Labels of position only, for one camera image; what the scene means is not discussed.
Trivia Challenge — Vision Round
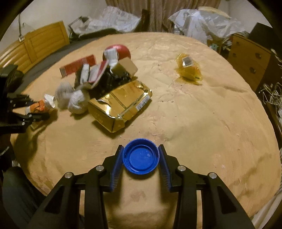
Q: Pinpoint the red round container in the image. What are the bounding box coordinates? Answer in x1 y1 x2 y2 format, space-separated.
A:
102 44 131 61

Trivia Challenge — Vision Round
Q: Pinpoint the wooden dresser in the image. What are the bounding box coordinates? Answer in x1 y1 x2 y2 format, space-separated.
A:
228 34 274 92

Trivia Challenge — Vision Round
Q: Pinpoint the small brown cardboard box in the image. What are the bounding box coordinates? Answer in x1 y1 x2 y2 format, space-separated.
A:
110 58 138 80

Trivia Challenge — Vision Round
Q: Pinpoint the yellow plastic wrapper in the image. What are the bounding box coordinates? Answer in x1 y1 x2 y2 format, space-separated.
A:
175 53 203 85

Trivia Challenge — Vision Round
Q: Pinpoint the blue plastic bottle cap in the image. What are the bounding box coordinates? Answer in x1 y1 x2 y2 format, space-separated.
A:
122 138 160 175

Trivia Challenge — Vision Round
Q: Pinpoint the metal clip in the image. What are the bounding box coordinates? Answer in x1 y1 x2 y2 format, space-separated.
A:
18 13 25 43

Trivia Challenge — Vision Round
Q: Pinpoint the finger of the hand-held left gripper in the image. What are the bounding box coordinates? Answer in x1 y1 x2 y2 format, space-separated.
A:
12 111 51 133
9 94 39 111

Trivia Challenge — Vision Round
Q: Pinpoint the tangle of cables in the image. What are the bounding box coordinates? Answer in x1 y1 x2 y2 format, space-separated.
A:
257 82 282 116

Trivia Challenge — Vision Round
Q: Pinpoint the wooden headboard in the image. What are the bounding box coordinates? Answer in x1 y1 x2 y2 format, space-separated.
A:
0 21 70 73

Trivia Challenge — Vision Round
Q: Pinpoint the long red box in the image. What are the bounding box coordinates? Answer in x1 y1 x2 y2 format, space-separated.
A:
59 55 97 78

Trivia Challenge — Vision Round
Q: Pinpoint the white red carton box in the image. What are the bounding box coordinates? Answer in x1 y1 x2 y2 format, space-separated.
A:
88 60 110 89

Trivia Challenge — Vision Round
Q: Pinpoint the black toy vehicle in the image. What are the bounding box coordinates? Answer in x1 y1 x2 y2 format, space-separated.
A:
95 66 134 100

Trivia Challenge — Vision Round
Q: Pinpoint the brown curtain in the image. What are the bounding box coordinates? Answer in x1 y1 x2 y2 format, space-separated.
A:
105 0 221 33

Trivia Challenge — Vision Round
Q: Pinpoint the metal desk lamp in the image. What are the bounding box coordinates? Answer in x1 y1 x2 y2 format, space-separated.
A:
68 16 89 39

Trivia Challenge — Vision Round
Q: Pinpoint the crumpled gold foil bag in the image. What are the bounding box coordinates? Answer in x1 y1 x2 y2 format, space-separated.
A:
88 80 153 133

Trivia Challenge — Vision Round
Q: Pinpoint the black monitor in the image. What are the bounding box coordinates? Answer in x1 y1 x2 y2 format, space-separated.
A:
249 22 277 58

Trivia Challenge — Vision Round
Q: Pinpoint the white pillow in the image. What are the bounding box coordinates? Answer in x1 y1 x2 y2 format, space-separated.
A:
198 6 232 18

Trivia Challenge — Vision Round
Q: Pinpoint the white crumpled paper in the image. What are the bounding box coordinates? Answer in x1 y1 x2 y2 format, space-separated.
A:
103 49 120 67

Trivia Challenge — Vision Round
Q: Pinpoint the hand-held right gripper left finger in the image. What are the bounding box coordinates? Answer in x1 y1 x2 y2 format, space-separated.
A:
27 144 125 229

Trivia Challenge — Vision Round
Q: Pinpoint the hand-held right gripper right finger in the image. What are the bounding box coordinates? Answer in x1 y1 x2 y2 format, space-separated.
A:
159 144 258 229

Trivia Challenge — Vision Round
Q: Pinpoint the beige knitted hat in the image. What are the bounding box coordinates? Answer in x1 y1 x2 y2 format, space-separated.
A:
55 81 75 110

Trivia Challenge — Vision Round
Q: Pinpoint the silver crinkled cover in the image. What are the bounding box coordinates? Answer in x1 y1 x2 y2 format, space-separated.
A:
69 6 142 37
168 9 245 45

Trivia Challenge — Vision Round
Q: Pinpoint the tan bed blanket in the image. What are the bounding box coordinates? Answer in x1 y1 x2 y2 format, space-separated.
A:
10 32 282 229

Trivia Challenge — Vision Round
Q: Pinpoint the orange white packet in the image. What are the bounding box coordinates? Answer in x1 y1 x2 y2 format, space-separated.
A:
26 94 56 115

